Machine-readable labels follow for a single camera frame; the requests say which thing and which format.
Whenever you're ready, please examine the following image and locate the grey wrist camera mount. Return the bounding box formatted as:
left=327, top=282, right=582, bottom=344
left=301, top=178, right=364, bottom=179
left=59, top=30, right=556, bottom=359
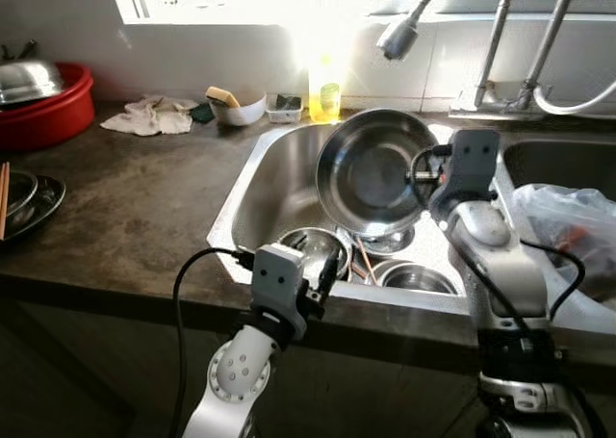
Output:
left=438, top=128, right=501, bottom=218
left=250, top=244, right=309, bottom=316

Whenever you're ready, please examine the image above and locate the wide stainless steel dish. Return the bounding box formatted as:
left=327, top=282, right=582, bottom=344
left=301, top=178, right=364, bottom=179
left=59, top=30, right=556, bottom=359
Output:
left=316, top=109, right=442, bottom=239

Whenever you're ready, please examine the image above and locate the black cable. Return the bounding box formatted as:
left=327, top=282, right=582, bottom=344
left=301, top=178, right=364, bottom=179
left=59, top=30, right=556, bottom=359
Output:
left=171, top=247, right=256, bottom=438
left=408, top=143, right=554, bottom=381
left=525, top=241, right=586, bottom=323

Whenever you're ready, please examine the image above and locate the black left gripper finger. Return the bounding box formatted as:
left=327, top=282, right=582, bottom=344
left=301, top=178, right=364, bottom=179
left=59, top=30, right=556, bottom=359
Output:
left=316, top=245, right=340, bottom=300

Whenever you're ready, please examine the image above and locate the brown wooden chopstick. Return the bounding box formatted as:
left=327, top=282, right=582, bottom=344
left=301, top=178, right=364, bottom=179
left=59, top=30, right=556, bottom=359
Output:
left=0, top=162, right=11, bottom=242
left=348, top=234, right=376, bottom=285

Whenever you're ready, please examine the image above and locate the chrome faucet pipe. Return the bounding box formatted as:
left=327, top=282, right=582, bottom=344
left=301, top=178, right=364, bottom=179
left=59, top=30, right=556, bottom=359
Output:
left=478, top=0, right=517, bottom=107
left=523, top=0, right=590, bottom=110

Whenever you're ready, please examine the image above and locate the stainless steel double sink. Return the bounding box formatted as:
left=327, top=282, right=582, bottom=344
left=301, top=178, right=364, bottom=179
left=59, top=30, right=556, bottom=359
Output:
left=206, top=118, right=616, bottom=338

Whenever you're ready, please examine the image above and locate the crumpled white cloth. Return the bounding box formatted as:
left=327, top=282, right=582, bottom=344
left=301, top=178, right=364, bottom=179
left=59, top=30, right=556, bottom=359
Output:
left=100, top=95, right=198, bottom=137

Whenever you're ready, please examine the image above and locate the dark base cabinet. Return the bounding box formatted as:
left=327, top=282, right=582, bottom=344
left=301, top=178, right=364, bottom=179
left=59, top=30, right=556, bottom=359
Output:
left=0, top=284, right=616, bottom=438

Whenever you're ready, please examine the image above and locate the stainless steel plate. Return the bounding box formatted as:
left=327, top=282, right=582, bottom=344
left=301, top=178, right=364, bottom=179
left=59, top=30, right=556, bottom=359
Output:
left=0, top=173, right=66, bottom=242

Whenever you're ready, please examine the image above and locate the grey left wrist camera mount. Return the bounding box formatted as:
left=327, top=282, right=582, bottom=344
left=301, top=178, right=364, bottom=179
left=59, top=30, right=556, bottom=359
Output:
left=250, top=244, right=309, bottom=316

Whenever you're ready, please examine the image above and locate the yellow dish soap bottle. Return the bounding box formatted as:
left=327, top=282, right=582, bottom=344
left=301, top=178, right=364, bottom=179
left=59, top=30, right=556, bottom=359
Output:
left=308, top=53, right=344, bottom=124

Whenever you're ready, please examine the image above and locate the white ceramic bowl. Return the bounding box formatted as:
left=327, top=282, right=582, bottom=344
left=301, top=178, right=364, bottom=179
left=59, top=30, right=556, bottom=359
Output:
left=206, top=90, right=268, bottom=127

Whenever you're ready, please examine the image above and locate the white window frame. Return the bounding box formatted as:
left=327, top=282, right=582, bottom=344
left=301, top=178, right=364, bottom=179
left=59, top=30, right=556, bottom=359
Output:
left=106, top=0, right=616, bottom=25

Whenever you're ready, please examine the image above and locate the clear plastic bag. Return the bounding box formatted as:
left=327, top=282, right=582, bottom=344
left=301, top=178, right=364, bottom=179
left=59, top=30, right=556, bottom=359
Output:
left=512, top=183, right=616, bottom=304

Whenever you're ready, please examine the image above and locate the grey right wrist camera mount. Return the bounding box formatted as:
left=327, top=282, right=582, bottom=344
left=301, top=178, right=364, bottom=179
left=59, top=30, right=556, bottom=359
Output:
left=438, top=128, right=501, bottom=218

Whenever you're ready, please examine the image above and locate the yellow sponge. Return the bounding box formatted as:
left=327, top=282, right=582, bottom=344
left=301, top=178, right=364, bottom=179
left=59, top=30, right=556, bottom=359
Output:
left=205, top=86, right=242, bottom=109

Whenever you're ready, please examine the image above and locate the red plastic basin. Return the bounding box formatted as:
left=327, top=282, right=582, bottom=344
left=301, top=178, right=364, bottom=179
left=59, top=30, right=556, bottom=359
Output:
left=0, top=63, right=95, bottom=152

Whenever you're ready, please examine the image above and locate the small stainless steel bowl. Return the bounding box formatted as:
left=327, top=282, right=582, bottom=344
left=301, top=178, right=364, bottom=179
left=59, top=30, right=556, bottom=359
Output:
left=373, top=260, right=461, bottom=296
left=277, top=227, right=353, bottom=283
left=0, top=168, right=39, bottom=229
left=358, top=224, right=417, bottom=256

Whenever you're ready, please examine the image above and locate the stainless steel lid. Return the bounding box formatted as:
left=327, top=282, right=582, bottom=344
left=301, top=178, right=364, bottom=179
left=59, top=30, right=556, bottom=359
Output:
left=0, top=41, right=66, bottom=107

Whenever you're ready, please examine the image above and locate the grey faucet spray head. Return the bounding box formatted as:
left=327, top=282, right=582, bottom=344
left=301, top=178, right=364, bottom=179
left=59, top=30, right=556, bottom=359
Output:
left=376, top=0, right=455, bottom=62

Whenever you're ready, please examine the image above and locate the small white plastic container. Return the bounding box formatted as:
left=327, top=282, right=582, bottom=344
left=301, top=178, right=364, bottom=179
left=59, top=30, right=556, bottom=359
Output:
left=267, top=93, right=303, bottom=123

